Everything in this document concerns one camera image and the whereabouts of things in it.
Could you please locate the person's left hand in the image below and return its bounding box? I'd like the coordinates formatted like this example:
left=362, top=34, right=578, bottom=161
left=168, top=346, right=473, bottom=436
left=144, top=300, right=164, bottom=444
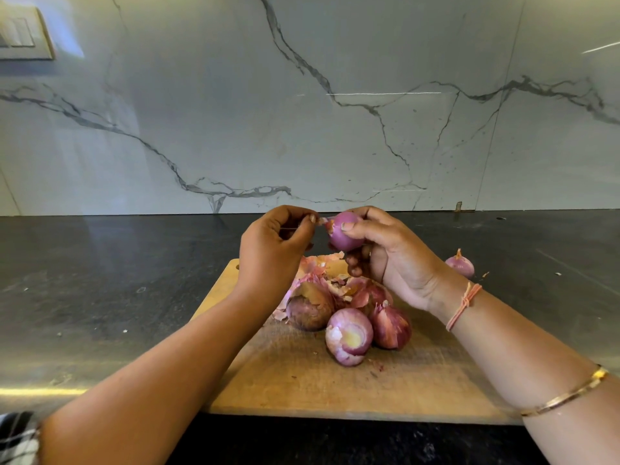
left=235, top=205, right=319, bottom=311

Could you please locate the person's right hand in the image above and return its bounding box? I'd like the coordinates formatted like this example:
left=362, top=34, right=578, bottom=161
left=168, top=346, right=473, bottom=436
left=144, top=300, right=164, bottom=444
left=327, top=206, right=471, bottom=316

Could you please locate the small red onion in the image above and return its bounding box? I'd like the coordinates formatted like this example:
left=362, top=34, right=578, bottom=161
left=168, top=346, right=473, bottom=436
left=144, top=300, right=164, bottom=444
left=446, top=247, right=477, bottom=279

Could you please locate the pile of onion peels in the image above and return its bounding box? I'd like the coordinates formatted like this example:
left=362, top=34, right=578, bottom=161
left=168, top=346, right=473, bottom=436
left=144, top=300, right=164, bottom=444
left=273, top=251, right=393, bottom=324

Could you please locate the brownish red onion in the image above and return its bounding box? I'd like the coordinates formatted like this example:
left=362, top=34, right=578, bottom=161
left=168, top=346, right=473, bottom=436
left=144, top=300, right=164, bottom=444
left=285, top=282, right=336, bottom=332

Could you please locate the red onion with pale patch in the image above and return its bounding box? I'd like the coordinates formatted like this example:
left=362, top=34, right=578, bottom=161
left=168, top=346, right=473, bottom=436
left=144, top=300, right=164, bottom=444
left=324, top=307, right=375, bottom=368

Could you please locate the person's right forearm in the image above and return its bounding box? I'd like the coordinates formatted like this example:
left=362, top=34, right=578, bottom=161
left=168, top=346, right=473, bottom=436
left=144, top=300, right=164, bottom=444
left=440, top=285, right=620, bottom=465

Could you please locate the person's left forearm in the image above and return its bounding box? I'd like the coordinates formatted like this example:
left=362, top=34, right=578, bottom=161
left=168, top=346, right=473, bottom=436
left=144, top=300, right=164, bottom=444
left=39, top=293, right=271, bottom=465

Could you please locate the wooden cutting board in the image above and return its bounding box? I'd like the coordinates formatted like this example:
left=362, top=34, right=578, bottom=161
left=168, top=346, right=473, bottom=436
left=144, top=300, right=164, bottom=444
left=192, top=256, right=524, bottom=426

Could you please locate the gold bangle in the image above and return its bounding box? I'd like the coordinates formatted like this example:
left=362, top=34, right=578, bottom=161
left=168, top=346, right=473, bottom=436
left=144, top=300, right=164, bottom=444
left=520, top=367, right=610, bottom=419

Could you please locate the black white plaid sleeve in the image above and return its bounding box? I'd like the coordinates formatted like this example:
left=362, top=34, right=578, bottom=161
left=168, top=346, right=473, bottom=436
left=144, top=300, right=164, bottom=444
left=0, top=411, right=42, bottom=465

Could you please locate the orange thread bracelet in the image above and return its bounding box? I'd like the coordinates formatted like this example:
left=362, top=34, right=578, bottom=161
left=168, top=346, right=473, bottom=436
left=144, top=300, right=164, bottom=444
left=446, top=282, right=484, bottom=333

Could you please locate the white wall switch plate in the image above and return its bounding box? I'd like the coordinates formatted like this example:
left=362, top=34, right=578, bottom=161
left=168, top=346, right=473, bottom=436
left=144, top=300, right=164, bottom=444
left=0, top=6, right=56, bottom=62

